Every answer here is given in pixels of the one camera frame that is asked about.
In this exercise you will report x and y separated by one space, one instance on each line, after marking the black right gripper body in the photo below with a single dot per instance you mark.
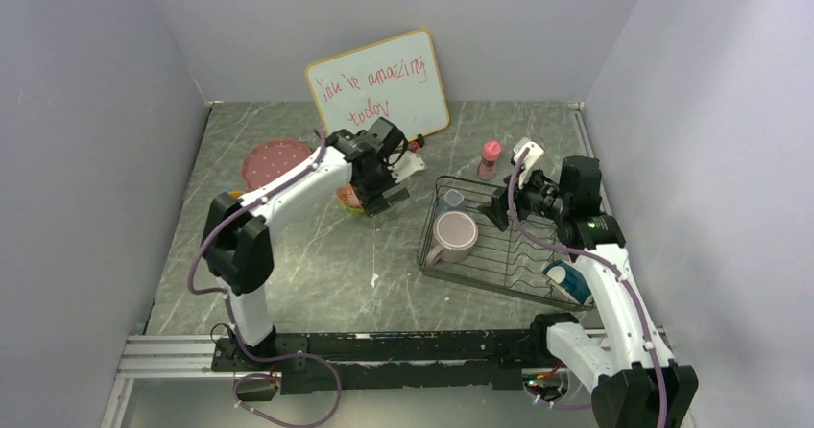
533 196

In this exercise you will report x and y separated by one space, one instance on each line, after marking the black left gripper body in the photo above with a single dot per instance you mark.
380 182

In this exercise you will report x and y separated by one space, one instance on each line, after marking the blue zigzag pattern bowl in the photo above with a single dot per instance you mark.
347 196

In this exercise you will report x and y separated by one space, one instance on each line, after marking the small grey-blue cup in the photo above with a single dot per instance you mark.
451 200

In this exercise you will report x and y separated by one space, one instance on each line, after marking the lilac mug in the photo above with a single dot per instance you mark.
454 234

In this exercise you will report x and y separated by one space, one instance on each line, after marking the teal white-dot bowl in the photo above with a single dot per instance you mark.
569 281

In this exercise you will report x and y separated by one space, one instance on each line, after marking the pink polka-dot plate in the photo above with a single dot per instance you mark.
271 160

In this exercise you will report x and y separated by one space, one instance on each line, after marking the yellow-green bowl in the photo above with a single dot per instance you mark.
354 209

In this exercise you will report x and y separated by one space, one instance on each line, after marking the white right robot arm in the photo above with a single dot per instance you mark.
610 298

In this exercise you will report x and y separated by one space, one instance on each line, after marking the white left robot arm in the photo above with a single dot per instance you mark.
237 244

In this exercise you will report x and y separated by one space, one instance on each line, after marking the pink-lid spice bottle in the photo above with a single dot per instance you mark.
490 154

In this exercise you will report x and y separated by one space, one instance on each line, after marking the yellow-framed whiteboard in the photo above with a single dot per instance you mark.
397 78

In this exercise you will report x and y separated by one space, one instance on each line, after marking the black base bar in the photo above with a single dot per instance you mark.
501 359

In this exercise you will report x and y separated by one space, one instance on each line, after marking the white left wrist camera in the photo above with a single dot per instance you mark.
404 166

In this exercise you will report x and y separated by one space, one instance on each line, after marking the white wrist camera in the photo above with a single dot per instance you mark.
528 152
404 166

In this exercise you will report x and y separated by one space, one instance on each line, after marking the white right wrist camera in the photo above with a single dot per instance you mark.
528 152

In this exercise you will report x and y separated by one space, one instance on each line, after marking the black wire dish rack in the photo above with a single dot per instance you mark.
501 262

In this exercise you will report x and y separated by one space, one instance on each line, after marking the aluminium rail at wall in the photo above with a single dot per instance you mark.
576 113

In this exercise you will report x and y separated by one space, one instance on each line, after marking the aluminium front frame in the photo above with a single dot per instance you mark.
186 357

